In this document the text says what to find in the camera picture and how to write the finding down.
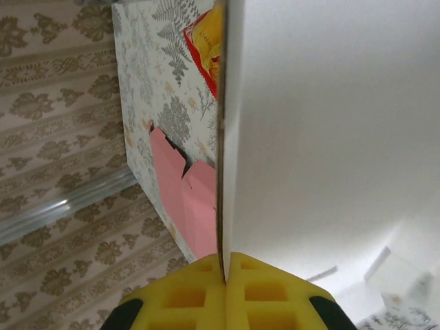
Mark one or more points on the pink paper box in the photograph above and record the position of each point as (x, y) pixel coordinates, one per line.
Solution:
(175, 192)

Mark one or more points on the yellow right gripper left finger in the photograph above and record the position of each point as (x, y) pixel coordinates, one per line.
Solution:
(206, 275)

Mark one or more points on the red snack packet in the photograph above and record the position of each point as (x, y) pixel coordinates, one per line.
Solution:
(206, 44)

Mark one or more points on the floral table cover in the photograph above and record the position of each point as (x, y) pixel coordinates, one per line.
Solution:
(148, 68)

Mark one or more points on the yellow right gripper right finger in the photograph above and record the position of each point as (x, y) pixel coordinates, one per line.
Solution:
(302, 295)

